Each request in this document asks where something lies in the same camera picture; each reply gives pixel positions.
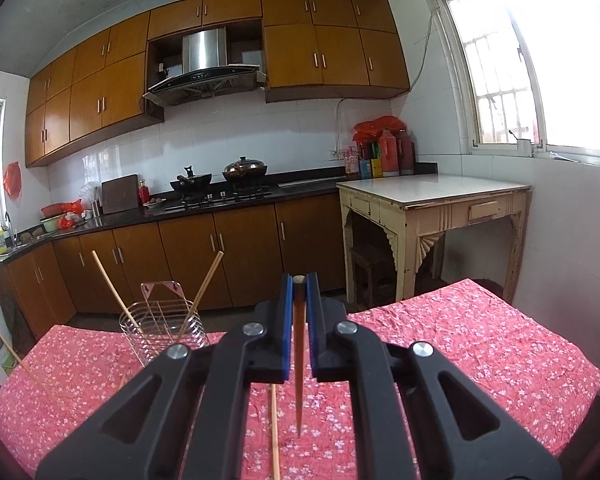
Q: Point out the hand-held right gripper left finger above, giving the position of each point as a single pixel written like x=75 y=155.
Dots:
x=286 y=330

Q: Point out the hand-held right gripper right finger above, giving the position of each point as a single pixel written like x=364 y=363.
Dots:
x=314 y=340

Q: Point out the dark wooden chopstick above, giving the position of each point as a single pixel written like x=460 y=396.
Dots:
x=298 y=360

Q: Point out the light wooden chopstick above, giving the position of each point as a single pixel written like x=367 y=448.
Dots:
x=275 y=435
x=205 y=287
x=115 y=289
x=13 y=355

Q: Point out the dark wooden stool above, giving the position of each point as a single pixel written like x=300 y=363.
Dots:
x=372 y=270

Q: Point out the wooden base cabinets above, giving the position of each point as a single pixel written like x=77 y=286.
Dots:
x=180 y=255

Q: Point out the gas stove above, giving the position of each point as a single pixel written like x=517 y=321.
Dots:
x=220 y=200

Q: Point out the dark pot with lid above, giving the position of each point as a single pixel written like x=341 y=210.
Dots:
x=245 y=169

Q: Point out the red floral tablecloth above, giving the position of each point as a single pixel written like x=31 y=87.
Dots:
x=480 y=350

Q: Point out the black wok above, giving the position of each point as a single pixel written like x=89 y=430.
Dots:
x=192 y=182

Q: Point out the pink packet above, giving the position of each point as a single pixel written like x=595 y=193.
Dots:
x=352 y=162

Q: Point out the blue and yellow boxes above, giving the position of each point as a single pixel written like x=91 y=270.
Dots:
x=370 y=168

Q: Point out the cream wooden table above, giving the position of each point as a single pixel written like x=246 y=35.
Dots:
x=430 y=187

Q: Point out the black kitchen countertop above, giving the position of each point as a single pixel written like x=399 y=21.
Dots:
x=130 y=217

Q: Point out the small red bottle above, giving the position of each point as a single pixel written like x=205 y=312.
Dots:
x=143 y=194

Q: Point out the dark red thermos flask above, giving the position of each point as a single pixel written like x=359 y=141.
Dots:
x=406 y=155

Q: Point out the brown cutting board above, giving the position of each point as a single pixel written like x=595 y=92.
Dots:
x=120 y=195

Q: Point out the crumpled red plastic bag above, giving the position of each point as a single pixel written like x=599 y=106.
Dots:
x=375 y=127

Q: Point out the white plastic bag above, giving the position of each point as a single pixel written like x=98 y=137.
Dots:
x=89 y=195

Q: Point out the green enamel basin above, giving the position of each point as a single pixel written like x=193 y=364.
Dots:
x=50 y=224

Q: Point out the red plastic basin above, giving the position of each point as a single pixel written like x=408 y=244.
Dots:
x=52 y=210

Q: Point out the steel range hood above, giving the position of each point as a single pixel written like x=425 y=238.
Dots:
x=205 y=65

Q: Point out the white cup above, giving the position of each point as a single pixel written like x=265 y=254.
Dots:
x=523 y=144

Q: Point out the sink faucet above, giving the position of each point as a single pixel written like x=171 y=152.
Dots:
x=10 y=225

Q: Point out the yellow dish soap bottle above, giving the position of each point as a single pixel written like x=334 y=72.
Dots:
x=0 y=242

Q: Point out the red plastic bag on hook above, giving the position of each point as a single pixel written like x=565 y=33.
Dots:
x=12 y=180

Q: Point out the large barred window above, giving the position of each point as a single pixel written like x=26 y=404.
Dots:
x=530 y=60

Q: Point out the wall power socket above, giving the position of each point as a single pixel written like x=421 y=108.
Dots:
x=336 y=153

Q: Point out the wooden wall cabinet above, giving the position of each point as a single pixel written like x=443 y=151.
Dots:
x=330 y=45
x=205 y=10
x=95 y=100

